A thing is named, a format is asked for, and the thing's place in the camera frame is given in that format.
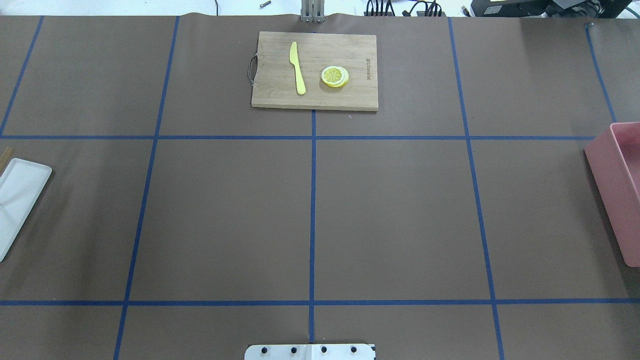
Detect white rectangular plate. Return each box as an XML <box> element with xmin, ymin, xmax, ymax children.
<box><xmin>0</xmin><ymin>158</ymin><xmax>53</xmax><ymax>261</ymax></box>

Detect bamboo cutting board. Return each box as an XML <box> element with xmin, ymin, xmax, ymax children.
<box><xmin>251</xmin><ymin>30</ymin><xmax>379</xmax><ymax>112</ymax></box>

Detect pink plastic tray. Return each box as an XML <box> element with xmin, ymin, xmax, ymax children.
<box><xmin>584</xmin><ymin>121</ymin><xmax>640</xmax><ymax>268</ymax></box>

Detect yellow plastic knife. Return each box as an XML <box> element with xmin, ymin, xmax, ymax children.
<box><xmin>288</xmin><ymin>41</ymin><xmax>307</xmax><ymax>96</ymax></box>

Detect wooden chopsticks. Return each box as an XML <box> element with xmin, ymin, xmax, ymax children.
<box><xmin>0</xmin><ymin>146</ymin><xmax>14</xmax><ymax>174</ymax></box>

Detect aluminium frame post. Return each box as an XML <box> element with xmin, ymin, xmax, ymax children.
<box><xmin>301</xmin><ymin>0</ymin><xmax>326</xmax><ymax>23</ymax></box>

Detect yellow lemon slices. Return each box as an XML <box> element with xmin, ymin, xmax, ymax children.
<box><xmin>321</xmin><ymin>65</ymin><xmax>350</xmax><ymax>88</ymax></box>

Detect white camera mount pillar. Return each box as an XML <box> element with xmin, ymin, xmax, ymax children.
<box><xmin>244</xmin><ymin>343</ymin><xmax>377</xmax><ymax>360</ymax></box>

